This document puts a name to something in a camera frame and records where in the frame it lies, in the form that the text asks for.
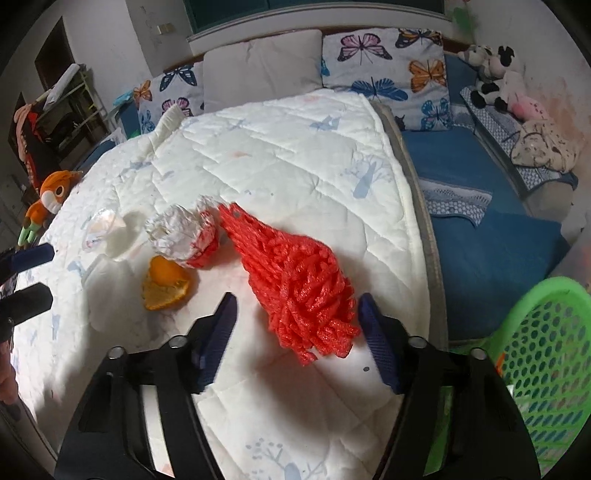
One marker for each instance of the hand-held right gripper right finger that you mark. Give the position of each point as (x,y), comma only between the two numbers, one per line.
(381,346)

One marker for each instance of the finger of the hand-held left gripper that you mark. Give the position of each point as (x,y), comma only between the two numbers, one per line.
(27,301)
(27,257)

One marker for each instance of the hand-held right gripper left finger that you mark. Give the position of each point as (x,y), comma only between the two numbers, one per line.
(217,341)

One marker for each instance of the red foam fruit net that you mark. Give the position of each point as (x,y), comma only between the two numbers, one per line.
(295,277)

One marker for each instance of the green plastic basket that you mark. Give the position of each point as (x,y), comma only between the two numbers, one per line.
(545,350)

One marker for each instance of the orange plush toy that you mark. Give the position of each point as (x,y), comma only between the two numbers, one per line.
(53,194)

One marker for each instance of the orange peel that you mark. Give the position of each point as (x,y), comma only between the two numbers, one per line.
(166,288)

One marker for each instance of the small clear jelly cup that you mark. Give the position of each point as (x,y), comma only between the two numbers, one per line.
(101,228)

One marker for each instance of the crumpled red silver foil wrapper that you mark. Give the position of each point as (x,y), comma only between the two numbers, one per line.
(180,235)

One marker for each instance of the hanging clothes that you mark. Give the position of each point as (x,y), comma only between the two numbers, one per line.
(30,138)

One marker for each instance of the blue bed sheet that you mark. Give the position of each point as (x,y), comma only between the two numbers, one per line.
(485,258)

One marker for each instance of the metal shelf rack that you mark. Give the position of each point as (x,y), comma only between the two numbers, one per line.
(74,110)

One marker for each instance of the blue patterned towel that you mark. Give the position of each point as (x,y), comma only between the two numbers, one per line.
(455,203)

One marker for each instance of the light blue box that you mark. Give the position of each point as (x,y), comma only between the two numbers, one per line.
(123,99)

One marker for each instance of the white quilted blanket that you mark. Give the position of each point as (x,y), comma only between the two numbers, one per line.
(286,161)

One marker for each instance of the dark wooden door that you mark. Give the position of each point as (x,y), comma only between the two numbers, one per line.
(55,50)

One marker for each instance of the small butterfly print pillow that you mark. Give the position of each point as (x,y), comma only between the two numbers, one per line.
(171,92)

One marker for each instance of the beige spotted cloth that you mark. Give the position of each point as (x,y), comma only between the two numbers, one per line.
(545,145)

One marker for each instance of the grey pillow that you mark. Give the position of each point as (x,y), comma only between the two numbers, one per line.
(263,69)

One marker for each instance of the large butterfly print pillow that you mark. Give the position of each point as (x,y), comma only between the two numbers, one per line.
(383,69)

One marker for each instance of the pink plush toy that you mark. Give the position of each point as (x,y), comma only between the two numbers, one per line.
(528,106)

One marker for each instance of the black white mouse plush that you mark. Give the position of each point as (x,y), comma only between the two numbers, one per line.
(501,78)

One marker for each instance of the grey white plush toy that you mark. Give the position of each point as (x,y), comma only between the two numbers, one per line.
(478,60)

